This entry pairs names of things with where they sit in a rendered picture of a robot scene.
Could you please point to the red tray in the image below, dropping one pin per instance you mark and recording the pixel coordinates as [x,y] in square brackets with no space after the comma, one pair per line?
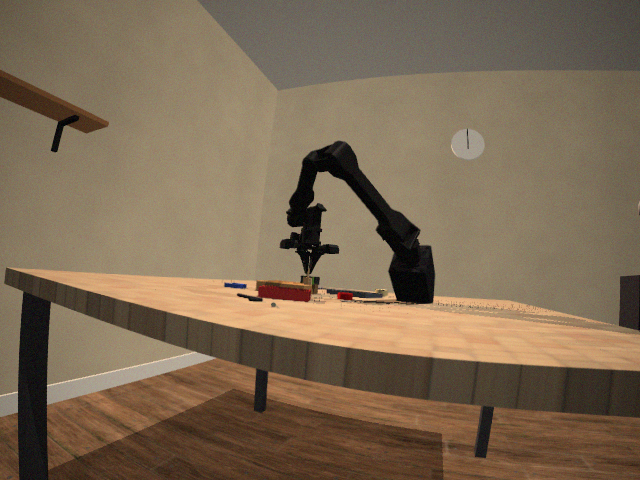
[284,293]

